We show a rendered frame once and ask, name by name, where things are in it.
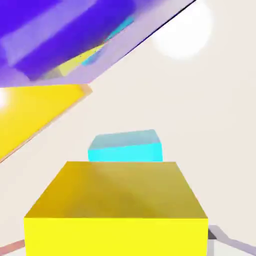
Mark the small yellow cube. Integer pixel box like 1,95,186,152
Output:
23,161,209,256

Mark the small cyan cube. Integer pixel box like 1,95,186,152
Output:
87,128,164,163

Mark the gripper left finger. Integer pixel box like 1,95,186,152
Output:
0,239,26,256

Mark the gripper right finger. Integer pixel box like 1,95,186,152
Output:
207,224,256,256

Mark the large purple box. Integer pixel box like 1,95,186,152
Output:
0,0,198,89

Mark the large yellow box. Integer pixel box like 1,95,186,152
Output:
0,83,94,164

